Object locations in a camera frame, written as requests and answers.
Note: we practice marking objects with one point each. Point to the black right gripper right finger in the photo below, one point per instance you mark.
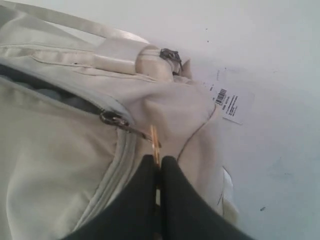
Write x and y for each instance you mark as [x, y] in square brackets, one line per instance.
[185, 215]

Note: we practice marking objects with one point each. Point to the beige duffel bag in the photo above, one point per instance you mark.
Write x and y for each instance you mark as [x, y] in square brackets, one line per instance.
[77, 100]

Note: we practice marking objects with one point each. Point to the white barcode price tag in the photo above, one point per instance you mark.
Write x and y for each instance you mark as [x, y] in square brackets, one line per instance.
[227, 88]

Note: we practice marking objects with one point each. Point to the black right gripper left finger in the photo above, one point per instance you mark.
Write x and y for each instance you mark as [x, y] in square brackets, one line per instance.
[131, 215]

